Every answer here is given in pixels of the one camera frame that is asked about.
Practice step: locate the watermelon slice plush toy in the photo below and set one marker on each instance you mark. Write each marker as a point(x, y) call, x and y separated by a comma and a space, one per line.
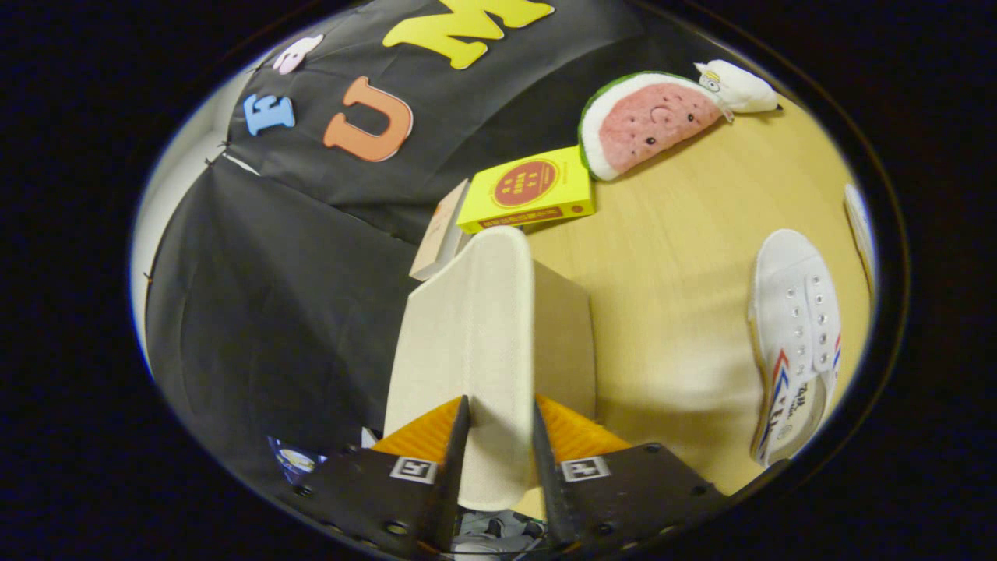
point(654, 121)

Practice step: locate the white plush toy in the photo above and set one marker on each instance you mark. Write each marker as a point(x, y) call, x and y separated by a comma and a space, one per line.
point(736, 89)

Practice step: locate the beige storage box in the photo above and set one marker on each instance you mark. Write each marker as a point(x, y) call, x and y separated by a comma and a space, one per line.
point(467, 343)

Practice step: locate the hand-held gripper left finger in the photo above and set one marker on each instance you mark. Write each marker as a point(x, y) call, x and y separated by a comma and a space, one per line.
point(456, 483)

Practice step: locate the yellow book with red circle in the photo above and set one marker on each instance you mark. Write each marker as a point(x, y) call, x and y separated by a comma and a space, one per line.
point(530, 187)

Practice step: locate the white striped canvas shoe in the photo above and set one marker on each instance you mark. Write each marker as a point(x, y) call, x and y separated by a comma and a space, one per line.
point(794, 312)
point(859, 234)

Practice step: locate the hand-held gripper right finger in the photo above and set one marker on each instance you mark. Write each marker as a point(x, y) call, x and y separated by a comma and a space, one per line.
point(545, 483)

